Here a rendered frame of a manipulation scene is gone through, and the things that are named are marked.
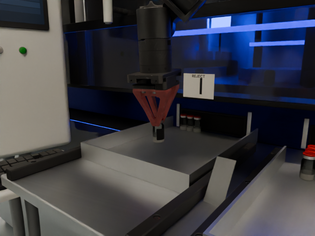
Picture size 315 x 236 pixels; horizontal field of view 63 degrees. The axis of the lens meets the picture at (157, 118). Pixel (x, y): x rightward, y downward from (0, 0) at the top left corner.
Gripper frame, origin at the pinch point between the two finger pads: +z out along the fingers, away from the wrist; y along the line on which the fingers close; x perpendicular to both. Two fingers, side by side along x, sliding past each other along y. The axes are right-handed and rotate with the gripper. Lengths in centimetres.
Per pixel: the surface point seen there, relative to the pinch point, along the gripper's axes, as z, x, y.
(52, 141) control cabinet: 15.5, 44.5, 15.2
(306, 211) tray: 8.5, -24.7, -7.8
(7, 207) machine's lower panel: 78, 122, 43
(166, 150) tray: 9.5, 1.5, 7.3
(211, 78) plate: -5.4, -5.9, 18.8
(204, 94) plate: -1.3, -4.3, 18.8
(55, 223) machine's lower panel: 67, 70, 32
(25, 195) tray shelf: 8.5, 15.5, -18.3
